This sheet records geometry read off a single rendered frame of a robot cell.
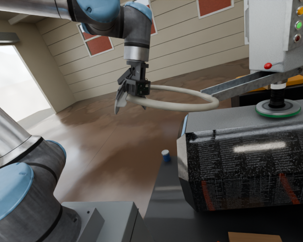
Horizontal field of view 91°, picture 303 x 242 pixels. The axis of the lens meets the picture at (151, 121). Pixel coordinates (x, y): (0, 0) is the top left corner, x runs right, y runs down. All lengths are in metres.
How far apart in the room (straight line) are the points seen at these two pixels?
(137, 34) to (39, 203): 0.57
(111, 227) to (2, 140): 0.47
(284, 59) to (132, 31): 0.73
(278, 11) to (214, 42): 6.34
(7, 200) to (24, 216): 0.06
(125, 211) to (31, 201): 0.33
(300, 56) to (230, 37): 6.42
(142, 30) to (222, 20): 6.84
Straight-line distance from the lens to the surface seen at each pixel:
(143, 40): 0.55
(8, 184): 0.52
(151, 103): 0.54
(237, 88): 0.89
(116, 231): 0.68
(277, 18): 0.99
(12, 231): 0.55
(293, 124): 1.17
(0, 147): 0.66
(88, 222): 0.65
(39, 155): 0.65
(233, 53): 7.48
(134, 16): 0.56
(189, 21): 7.20
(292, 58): 1.01
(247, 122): 1.14
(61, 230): 0.61
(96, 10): 0.40
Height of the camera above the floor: 1.39
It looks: 25 degrees down
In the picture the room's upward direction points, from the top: 18 degrees counter-clockwise
